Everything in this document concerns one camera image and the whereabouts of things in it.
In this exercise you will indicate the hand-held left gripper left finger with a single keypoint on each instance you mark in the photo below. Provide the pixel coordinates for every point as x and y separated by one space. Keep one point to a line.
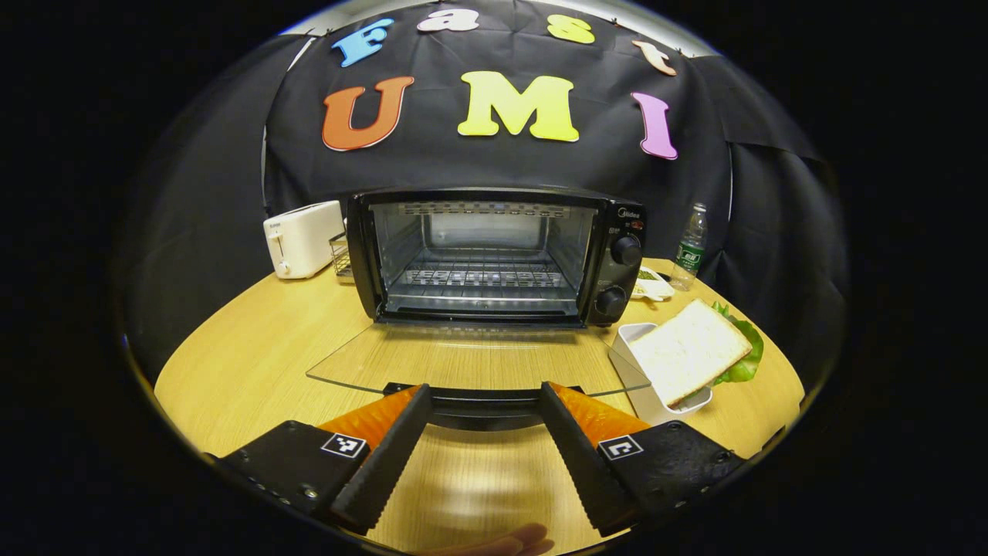
386 455

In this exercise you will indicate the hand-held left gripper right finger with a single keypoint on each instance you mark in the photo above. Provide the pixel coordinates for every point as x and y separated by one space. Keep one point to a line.
583 455

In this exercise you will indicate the lettuce sandwich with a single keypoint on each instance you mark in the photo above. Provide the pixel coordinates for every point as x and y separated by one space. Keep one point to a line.
687 351

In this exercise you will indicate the black electric oven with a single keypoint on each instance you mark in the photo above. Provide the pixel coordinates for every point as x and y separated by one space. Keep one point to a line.
617 259

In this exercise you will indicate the white rectangular dish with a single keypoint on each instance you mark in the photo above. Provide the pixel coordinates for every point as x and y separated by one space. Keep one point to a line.
627 344

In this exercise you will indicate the white divided dish with grains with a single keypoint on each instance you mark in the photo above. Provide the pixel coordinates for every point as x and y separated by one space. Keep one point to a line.
654 286

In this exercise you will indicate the clear plastic water bottle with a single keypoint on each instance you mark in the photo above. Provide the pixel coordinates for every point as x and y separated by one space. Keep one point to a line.
689 251

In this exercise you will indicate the white toaster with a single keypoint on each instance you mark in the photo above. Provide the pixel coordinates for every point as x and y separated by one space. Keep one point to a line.
302 239

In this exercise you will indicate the black backdrop cloth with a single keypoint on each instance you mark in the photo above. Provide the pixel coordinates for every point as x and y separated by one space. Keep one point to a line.
478 166

